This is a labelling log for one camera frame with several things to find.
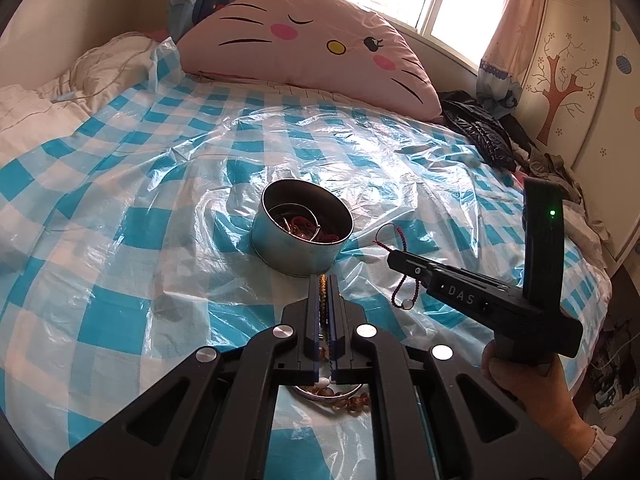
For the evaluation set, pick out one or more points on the black puffer jacket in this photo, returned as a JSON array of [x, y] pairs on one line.
[[480, 130]]

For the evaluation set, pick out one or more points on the heap of dark clothes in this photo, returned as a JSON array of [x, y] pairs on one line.
[[555, 165]]

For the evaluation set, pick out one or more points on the white quilt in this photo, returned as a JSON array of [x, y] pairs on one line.
[[30, 115]]

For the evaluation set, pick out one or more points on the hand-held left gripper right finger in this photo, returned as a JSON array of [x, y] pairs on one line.
[[335, 310]]

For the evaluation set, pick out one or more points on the person's right forearm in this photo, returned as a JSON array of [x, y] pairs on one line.
[[597, 452]]

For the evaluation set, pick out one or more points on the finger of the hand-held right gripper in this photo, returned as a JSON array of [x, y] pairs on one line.
[[407, 262]]

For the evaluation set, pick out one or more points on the cartoon whale curtain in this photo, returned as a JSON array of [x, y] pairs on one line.
[[200, 0]]

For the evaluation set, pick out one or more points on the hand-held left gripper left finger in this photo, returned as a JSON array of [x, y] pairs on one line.
[[315, 310]]

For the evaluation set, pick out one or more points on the blue checkered plastic sheet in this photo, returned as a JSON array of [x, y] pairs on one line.
[[150, 240]]

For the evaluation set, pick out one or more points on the wardrobe with tree decal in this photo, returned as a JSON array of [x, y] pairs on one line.
[[595, 110]]

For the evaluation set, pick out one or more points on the person's right hand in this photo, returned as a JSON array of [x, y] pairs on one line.
[[530, 395]]

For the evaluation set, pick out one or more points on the silver bangle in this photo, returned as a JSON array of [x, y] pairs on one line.
[[317, 224]]

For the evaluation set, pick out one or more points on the round metal tin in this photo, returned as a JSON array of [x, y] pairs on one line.
[[290, 255]]

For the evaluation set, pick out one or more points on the pink cartoon curtain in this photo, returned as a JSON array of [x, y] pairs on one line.
[[505, 60]]

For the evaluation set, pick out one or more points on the pink cat face pillow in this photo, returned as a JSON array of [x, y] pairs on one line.
[[310, 65]]

